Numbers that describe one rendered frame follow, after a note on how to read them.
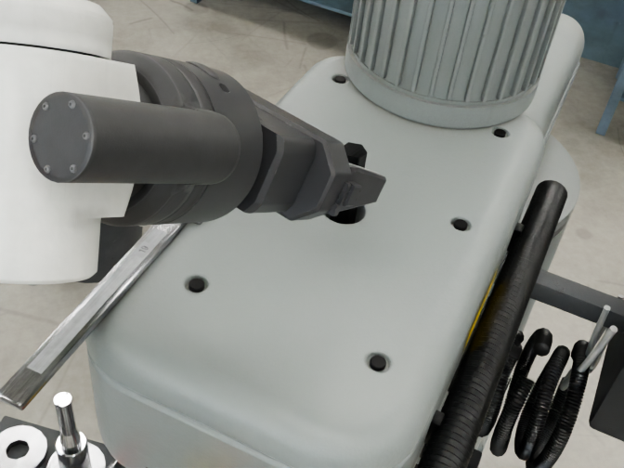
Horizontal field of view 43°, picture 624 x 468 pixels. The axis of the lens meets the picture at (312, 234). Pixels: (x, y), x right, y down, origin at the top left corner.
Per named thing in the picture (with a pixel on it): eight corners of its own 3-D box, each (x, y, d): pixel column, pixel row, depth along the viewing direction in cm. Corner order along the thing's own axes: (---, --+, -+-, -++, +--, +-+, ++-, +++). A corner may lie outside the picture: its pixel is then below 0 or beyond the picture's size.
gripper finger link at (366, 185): (362, 205, 56) (319, 207, 51) (382, 164, 55) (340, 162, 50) (381, 216, 56) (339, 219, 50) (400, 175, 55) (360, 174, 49)
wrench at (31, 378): (35, 419, 49) (33, 411, 48) (-17, 395, 50) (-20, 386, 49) (225, 197, 66) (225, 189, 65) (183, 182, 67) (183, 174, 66)
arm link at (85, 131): (84, 245, 45) (-107, 262, 35) (97, 52, 44) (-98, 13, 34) (251, 279, 39) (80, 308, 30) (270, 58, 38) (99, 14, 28)
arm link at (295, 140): (177, 175, 56) (45, 173, 46) (227, 47, 54) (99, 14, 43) (315, 265, 51) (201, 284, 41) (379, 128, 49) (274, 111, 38)
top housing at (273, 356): (359, 601, 59) (396, 488, 48) (68, 450, 65) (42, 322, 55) (517, 230, 91) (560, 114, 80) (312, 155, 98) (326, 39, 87)
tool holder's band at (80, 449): (76, 464, 120) (75, 461, 119) (49, 452, 121) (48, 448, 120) (93, 439, 123) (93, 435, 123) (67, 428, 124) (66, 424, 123)
